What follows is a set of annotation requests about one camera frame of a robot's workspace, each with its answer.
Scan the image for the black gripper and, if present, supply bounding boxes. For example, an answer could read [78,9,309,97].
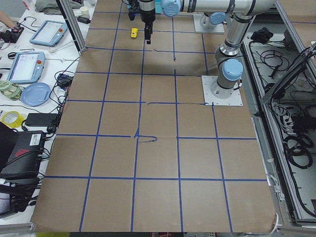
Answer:
[127,0,156,44]

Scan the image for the yellow toy beetle car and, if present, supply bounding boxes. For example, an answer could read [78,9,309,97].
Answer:
[130,28,138,39]

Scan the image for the paper cup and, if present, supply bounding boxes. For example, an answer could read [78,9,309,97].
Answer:
[80,6,90,19]

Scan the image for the upper teach pendant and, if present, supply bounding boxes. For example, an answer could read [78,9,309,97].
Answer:
[29,20,68,47]

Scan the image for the teach pendant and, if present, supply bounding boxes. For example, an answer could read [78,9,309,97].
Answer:
[7,52,46,84]
[29,20,68,47]

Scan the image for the lower teach pendant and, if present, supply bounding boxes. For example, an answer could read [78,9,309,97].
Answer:
[7,52,46,84]

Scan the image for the blue plastic plate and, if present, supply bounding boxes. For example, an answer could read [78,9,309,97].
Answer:
[20,82,51,107]

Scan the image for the black power adapter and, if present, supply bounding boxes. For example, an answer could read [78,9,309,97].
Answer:
[25,113,57,127]

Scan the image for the green tape rolls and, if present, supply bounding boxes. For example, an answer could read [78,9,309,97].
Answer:
[0,80,23,101]

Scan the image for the yellow tape roll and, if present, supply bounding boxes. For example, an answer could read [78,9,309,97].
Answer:
[1,111,24,128]

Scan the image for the black laptop computer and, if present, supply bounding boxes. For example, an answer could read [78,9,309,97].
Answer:
[0,123,45,180]

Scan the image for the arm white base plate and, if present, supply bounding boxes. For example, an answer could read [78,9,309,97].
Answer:
[193,12,226,35]
[201,76,243,106]

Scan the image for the aluminium frame post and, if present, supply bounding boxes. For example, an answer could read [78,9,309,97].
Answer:
[56,0,86,52]

